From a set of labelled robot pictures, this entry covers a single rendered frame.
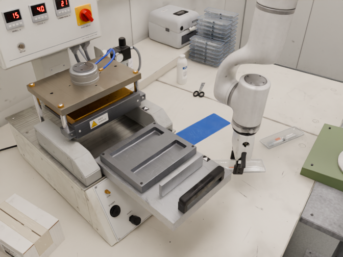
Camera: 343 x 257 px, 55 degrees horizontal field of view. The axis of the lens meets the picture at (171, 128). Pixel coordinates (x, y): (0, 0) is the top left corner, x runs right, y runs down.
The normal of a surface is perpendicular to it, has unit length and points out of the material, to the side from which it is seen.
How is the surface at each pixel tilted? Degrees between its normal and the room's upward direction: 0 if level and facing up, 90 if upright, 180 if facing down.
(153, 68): 0
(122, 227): 65
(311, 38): 90
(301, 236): 0
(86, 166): 40
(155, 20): 86
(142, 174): 0
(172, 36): 90
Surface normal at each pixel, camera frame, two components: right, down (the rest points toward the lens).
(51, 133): 0.00, -0.79
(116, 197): 0.65, 0.05
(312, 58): -0.56, 0.51
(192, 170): 0.72, 0.43
